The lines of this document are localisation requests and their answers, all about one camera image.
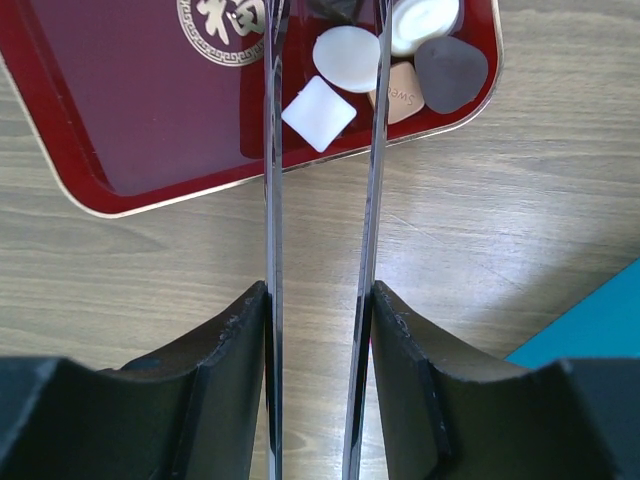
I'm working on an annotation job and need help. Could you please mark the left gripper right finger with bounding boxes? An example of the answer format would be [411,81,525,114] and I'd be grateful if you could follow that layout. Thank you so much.
[371,281,639,479]

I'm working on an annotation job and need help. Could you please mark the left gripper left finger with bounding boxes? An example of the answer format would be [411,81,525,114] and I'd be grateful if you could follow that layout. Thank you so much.
[1,282,266,479]

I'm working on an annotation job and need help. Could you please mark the metal tongs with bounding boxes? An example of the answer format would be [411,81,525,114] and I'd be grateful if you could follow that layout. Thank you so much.
[259,0,396,480]

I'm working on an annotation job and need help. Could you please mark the dark square chocolate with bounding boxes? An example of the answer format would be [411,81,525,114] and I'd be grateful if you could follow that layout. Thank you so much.
[307,0,362,24]

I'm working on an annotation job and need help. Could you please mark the tan chocolate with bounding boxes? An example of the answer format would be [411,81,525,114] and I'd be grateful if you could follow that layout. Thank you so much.
[388,61,425,125]

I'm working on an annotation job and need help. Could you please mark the white square chocolate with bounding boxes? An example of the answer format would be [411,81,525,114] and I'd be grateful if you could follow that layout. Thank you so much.
[282,76,357,153]

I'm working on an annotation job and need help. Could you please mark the dark brown chocolate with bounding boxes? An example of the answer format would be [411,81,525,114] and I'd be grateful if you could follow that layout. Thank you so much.
[414,36,489,114]

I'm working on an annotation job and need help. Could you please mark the white round chocolate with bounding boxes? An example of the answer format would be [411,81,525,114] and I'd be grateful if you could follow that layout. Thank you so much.
[312,26,380,93]

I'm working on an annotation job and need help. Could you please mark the white shell chocolate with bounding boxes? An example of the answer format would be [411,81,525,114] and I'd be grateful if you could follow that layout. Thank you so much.
[387,0,461,58]

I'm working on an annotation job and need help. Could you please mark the blue tin box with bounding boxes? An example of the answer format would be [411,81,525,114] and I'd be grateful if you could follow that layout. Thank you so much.
[506,261,640,368]

